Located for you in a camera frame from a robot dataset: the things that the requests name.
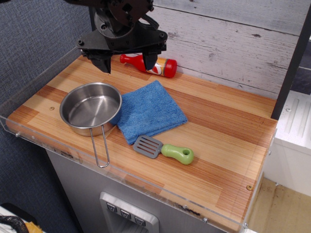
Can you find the grey green toy spatula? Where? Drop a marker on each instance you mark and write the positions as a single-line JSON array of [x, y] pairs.
[[151, 148]]

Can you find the yellow object at corner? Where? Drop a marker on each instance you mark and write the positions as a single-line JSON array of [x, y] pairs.
[[33, 228]]

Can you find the red toy sauce bottle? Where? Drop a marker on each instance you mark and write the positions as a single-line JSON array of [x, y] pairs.
[[163, 67]]

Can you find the clear acrylic table guard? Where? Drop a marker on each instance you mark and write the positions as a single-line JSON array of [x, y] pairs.
[[229, 130]]

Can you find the stainless steel pot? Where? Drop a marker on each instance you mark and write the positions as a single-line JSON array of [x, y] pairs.
[[91, 110]]

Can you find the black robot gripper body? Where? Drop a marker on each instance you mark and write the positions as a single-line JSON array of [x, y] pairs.
[[111, 37]]

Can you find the silver dispenser panel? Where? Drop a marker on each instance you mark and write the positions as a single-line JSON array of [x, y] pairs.
[[123, 217]]

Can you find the white toy sink unit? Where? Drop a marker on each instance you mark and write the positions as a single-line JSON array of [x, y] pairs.
[[289, 158]]

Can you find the dark right frame post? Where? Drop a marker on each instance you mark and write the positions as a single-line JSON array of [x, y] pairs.
[[293, 66]]

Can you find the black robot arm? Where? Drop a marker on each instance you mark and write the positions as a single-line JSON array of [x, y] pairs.
[[123, 11]]

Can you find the blue folded cloth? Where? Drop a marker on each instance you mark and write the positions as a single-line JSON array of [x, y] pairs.
[[149, 110]]

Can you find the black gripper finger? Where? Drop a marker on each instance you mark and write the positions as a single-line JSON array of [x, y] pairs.
[[101, 62], [149, 59]]

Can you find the grey toy fridge cabinet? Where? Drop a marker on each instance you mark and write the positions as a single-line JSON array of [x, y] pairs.
[[83, 186]]

